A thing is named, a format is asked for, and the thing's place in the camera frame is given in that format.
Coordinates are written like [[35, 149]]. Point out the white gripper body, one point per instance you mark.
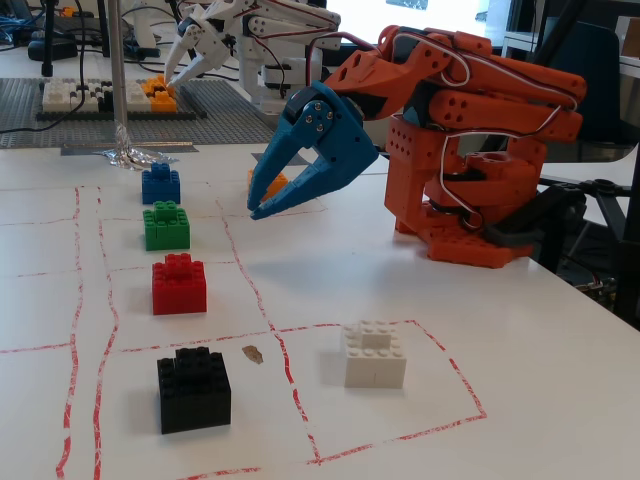
[[216, 46]]

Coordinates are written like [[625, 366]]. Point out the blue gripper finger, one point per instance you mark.
[[305, 192], [280, 150]]

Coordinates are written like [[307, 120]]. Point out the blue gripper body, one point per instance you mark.
[[336, 142]]

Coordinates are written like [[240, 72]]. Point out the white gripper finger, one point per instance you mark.
[[182, 50], [197, 69]]

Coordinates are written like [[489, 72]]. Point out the white lego block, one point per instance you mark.
[[370, 367]]

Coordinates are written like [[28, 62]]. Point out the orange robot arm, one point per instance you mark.
[[500, 80]]

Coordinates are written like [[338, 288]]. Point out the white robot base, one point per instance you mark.
[[145, 30]]

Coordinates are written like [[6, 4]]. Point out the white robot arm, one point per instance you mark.
[[250, 65]]

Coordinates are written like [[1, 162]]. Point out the orange lego block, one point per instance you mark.
[[278, 185]]

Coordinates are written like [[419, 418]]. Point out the blue lego block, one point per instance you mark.
[[161, 187]]

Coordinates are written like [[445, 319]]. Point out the green lego block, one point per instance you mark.
[[167, 230]]

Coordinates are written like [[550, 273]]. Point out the red lego block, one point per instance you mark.
[[180, 292]]

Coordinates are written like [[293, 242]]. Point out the black lego block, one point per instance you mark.
[[195, 395]]

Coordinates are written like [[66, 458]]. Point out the orange brick stack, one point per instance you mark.
[[162, 100]]

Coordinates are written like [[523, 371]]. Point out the grey lego baseplate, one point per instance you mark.
[[220, 120]]

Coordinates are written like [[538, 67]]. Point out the metal pole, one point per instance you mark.
[[117, 60]]

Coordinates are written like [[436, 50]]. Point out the black and white brick stack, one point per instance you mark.
[[100, 95]]

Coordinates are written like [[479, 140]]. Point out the crumpled aluminium foil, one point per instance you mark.
[[135, 159]]

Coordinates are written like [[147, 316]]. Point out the grey tape strip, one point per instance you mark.
[[90, 149]]

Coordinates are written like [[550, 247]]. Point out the black stand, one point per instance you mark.
[[47, 35]]

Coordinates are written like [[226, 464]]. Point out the brown scrap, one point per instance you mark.
[[253, 354]]

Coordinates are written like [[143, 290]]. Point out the black table clamp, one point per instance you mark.
[[565, 205]]

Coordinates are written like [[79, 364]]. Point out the dark blue chair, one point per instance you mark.
[[590, 60]]

